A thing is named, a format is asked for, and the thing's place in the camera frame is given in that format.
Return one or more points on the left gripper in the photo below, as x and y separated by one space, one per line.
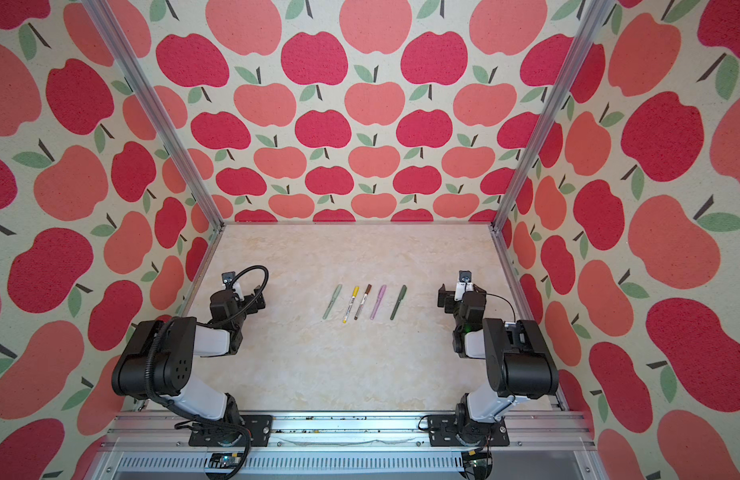
251 308

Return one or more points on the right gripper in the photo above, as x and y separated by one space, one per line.
449 299

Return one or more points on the dark green pen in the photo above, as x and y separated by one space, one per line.
401 296

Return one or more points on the pink pen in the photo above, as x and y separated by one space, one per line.
378 301

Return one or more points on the light green pen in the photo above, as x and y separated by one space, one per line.
335 295

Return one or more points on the white pen brown end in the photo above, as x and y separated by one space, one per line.
363 300

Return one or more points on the white pen yellow tip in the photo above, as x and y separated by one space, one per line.
352 300

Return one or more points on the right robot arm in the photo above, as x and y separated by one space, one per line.
519 366

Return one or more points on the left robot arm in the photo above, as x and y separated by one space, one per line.
157 363

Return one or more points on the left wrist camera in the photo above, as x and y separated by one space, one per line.
231 281

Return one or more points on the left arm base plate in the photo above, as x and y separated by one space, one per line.
230 430

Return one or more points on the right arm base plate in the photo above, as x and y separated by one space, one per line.
469 431

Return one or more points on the aluminium front rail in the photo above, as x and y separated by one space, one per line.
530 444

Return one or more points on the right aluminium corner post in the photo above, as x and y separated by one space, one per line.
589 28

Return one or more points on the aluminium corner post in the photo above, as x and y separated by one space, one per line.
589 28
116 40

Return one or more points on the left aluminium corner post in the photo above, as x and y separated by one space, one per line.
116 40

